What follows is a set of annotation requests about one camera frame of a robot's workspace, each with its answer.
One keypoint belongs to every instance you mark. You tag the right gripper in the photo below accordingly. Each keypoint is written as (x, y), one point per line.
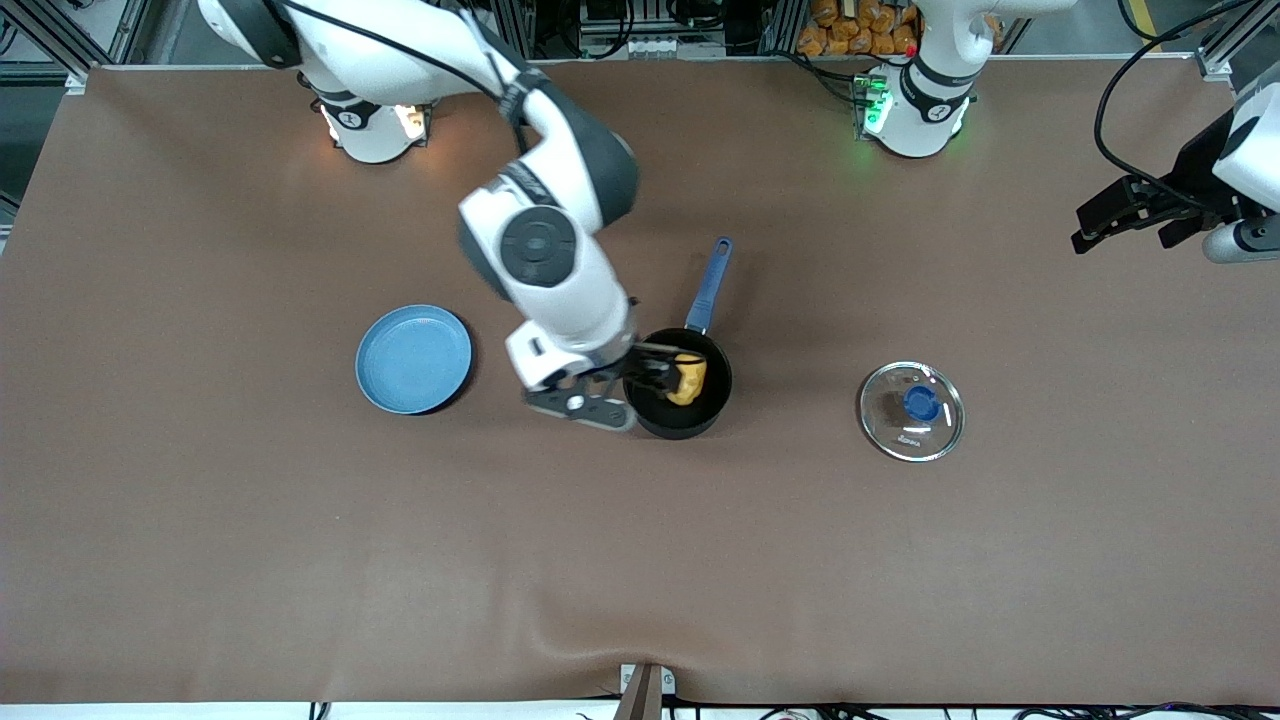
(648, 372)

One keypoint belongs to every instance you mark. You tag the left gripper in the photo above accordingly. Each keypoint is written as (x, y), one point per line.
(1192, 173)

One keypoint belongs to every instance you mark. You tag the yellow potato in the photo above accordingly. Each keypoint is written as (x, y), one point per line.
(690, 378)

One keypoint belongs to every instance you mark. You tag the glass lid blue knob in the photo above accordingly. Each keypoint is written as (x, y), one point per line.
(912, 412)

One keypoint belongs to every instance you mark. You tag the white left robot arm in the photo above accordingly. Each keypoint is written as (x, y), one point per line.
(925, 125)

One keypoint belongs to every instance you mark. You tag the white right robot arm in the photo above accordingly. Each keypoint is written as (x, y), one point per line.
(565, 295)

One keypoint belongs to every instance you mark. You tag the brown table cloth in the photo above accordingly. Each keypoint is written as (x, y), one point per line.
(640, 560)

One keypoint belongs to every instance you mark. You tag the blue round plate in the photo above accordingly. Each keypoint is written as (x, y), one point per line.
(412, 360)

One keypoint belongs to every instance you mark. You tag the white power strip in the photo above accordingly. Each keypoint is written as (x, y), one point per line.
(660, 46)

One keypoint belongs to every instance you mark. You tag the pile of orange buns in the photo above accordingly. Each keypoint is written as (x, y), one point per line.
(855, 30)

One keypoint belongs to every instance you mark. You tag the aluminium frame profile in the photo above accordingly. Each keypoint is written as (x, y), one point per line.
(520, 30)
(50, 35)
(1235, 45)

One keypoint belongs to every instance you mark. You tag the metal bracket with post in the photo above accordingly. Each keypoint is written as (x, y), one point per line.
(642, 692)

